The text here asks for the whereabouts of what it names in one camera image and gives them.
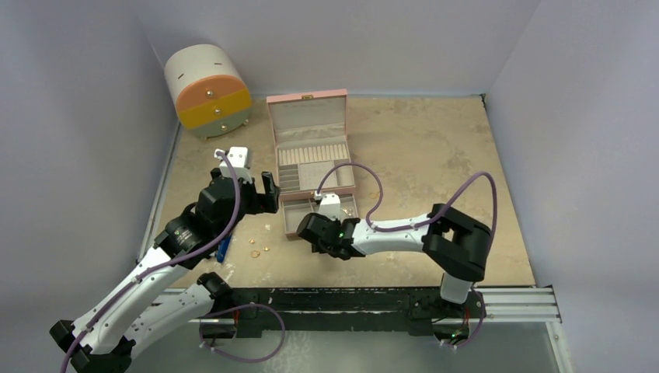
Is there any pink jewelry box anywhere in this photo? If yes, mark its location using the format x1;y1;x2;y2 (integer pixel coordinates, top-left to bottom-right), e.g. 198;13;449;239
267;89;358;239

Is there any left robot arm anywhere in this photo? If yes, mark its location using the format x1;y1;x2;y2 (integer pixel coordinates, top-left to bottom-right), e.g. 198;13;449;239
50;168;280;372

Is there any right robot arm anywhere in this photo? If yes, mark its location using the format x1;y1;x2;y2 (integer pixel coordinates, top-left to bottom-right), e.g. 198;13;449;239
296;204;494;316

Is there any blue stapler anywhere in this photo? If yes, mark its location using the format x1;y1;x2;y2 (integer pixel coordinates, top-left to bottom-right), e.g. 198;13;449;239
216;235;232;263

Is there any round pastel drawer organizer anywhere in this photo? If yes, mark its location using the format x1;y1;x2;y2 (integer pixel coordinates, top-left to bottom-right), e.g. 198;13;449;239
164;44;253;139

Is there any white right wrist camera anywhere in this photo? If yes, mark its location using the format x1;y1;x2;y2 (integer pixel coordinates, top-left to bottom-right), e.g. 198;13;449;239
314;191;342;221

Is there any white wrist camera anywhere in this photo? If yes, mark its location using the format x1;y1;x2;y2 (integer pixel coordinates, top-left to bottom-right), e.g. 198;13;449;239
214;146;253;183
314;191;342;221

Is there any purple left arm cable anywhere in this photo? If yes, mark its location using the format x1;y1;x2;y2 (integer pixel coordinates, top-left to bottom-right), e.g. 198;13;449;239
59;150;243;373

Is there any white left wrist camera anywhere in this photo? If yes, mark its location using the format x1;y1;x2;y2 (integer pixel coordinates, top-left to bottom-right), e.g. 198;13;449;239
214;146;253;183

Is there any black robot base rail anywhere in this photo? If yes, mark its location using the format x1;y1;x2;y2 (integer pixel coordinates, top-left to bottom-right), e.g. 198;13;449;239
196;273;484;343

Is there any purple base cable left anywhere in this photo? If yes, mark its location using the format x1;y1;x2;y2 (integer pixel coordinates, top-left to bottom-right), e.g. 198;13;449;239
199;302;287;364

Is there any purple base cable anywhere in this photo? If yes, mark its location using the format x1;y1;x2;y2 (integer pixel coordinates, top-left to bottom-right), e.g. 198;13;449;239
199;302;287;364
438;291;493;352

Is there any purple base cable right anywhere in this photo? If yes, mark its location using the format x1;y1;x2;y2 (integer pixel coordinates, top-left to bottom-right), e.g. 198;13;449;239
438;291;493;352

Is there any aluminium frame rail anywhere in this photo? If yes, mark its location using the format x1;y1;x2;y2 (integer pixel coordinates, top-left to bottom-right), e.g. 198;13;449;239
146;286;562;326

